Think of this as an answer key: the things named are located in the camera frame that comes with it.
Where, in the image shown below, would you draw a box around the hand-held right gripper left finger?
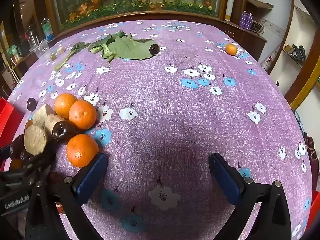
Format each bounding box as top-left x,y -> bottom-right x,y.
25,152 -> 109,240

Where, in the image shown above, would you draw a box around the small bok choy stalk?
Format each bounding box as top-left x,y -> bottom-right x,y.
54,42 -> 91,71

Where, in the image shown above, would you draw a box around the dark bag on shelf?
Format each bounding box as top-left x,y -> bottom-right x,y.
291,44 -> 307,63

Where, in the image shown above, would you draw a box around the plastic water bottle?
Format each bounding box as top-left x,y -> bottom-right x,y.
41,18 -> 55,42

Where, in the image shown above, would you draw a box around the tangled cables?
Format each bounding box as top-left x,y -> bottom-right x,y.
251,20 -> 266,34

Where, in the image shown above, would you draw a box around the clear plastic cup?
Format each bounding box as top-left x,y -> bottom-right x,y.
29,39 -> 50,59

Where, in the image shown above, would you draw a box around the large green vegetable leaf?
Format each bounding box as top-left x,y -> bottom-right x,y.
100,34 -> 158,61

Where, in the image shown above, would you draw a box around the small orange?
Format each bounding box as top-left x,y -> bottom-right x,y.
9,158 -> 25,171
225,43 -> 238,56

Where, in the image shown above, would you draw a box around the metal thermos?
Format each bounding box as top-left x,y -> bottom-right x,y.
25,25 -> 38,49

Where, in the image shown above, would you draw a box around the green bok choy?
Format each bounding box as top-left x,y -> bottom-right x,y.
88,31 -> 133,55

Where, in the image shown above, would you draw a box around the white rolled paper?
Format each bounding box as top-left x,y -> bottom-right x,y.
224,0 -> 237,22

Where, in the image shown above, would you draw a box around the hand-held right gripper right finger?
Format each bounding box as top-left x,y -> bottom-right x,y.
209,152 -> 293,240

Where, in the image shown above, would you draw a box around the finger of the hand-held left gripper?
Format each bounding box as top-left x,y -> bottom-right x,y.
21,145 -> 58,179
0,144 -> 13,160

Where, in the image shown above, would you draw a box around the purple floral tablecloth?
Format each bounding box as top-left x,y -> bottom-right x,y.
0,20 -> 316,240

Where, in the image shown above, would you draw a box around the red box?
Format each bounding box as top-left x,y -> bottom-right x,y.
0,97 -> 23,150

